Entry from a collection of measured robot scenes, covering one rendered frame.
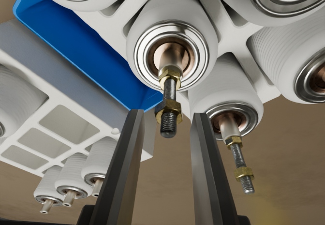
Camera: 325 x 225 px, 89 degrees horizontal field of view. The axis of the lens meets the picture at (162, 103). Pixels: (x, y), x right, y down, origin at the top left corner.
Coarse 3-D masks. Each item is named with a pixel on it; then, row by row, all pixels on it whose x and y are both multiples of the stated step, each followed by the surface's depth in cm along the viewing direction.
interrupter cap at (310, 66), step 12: (324, 48) 15; (312, 60) 16; (324, 60) 16; (300, 72) 16; (312, 72) 16; (324, 72) 17; (300, 84) 18; (312, 84) 18; (324, 84) 18; (300, 96) 18; (312, 96) 18; (324, 96) 18
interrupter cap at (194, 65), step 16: (144, 32) 15; (160, 32) 15; (176, 32) 15; (192, 32) 15; (144, 48) 16; (160, 48) 16; (176, 48) 16; (192, 48) 16; (208, 48) 15; (144, 64) 17; (192, 64) 17; (144, 80) 18; (192, 80) 18
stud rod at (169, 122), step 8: (168, 80) 13; (168, 88) 12; (168, 96) 12; (176, 96) 12; (168, 112) 10; (168, 120) 10; (176, 120) 10; (160, 128) 10; (168, 128) 9; (176, 128) 10; (168, 136) 10
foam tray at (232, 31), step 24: (120, 0) 28; (144, 0) 20; (216, 0) 19; (96, 24) 22; (120, 24) 22; (216, 24) 21; (240, 24) 22; (120, 48) 24; (240, 48) 23; (264, 72) 30; (264, 96) 28
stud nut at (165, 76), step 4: (164, 72) 14; (168, 72) 13; (172, 72) 13; (176, 72) 14; (160, 76) 14; (164, 76) 13; (168, 76) 13; (172, 76) 13; (176, 76) 13; (160, 80) 13; (164, 80) 13; (176, 80) 13; (180, 80) 14; (160, 84) 14; (176, 84) 14; (180, 84) 14; (176, 88) 14
